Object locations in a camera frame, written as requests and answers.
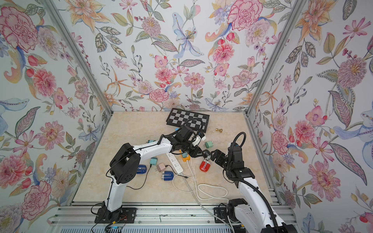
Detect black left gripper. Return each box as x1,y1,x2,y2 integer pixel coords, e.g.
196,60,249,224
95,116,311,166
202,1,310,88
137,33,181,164
180,140,206,157

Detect orange power strip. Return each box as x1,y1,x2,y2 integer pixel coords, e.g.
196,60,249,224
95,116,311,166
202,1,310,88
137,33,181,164
181,152,191,162

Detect white power strip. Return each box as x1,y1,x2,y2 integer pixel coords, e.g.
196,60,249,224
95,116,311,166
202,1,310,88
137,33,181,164
166,153,184,174

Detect green usb charger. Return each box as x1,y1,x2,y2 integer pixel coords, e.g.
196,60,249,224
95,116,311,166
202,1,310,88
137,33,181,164
205,141,214,149

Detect pink usb charger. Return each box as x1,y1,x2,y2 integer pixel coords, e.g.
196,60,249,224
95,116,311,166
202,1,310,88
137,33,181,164
156,163,166,172

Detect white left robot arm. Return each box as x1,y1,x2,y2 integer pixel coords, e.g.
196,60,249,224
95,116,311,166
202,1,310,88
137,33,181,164
94,125,206,224

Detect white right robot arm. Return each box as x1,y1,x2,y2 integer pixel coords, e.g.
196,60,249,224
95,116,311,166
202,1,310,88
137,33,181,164
211,143,297,233

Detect black silver chessboard box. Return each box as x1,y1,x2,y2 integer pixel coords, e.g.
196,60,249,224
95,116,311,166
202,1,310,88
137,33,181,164
166,108,210,133

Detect black blue shaver cable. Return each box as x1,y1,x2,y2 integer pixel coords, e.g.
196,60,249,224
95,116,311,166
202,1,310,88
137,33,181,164
126,164,152,190

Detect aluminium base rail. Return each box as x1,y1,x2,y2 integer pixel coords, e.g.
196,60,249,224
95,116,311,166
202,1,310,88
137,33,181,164
47,202,231,233

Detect aluminium frame post left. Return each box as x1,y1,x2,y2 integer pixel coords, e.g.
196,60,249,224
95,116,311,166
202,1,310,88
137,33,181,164
40,0,114,116

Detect aluminium frame post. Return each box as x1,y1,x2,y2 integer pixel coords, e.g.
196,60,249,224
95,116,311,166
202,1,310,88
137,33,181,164
246,0,307,116
40,0,114,116

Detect aluminium frame post right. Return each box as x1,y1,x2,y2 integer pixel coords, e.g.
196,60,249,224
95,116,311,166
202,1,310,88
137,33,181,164
246,0,307,116

